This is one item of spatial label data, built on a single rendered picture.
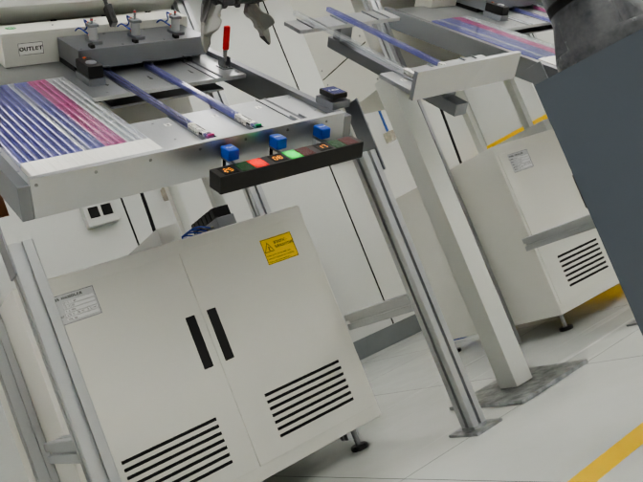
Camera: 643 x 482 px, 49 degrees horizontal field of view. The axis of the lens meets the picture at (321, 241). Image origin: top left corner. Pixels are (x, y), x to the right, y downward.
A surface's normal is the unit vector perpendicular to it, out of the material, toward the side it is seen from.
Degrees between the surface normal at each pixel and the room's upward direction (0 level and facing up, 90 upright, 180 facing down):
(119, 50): 132
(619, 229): 90
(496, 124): 90
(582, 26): 72
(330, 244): 90
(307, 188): 90
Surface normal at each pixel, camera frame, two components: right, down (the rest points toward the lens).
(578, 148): -0.61, 0.18
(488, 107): -0.78, 0.27
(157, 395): 0.50, -0.26
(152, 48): 0.62, 0.43
